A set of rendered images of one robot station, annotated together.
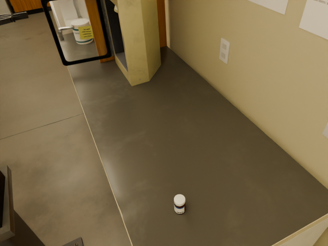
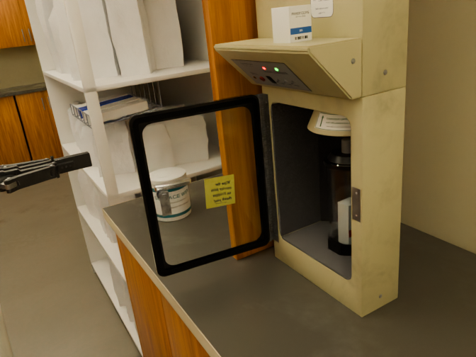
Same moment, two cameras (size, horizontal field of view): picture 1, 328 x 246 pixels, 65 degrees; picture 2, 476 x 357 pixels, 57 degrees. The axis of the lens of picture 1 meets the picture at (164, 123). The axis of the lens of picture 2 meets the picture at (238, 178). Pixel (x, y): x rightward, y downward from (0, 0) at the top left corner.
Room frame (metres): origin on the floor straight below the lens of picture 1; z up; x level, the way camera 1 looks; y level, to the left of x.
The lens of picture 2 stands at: (0.52, 0.48, 1.57)
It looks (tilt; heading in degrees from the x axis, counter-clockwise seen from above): 21 degrees down; 354
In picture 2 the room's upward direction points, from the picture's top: 6 degrees counter-clockwise
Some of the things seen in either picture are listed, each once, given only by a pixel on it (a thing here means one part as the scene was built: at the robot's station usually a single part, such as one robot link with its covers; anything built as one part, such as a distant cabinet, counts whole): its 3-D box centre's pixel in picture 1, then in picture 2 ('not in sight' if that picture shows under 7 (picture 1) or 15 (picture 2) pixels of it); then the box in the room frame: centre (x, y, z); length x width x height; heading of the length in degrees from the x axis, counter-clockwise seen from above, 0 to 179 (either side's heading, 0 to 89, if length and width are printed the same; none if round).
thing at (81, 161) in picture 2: (20, 16); (73, 163); (1.43, 0.72, 1.31); 0.07 x 0.01 x 0.03; 112
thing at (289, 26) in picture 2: not in sight; (291, 24); (1.33, 0.27, 1.54); 0.05 x 0.05 x 0.06; 24
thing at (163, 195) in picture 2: (61, 35); (164, 202); (1.45, 0.55, 1.18); 0.02 x 0.02 x 0.06; 15
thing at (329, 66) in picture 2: not in sight; (280, 68); (1.37, 0.28, 1.46); 0.32 x 0.11 x 0.10; 22
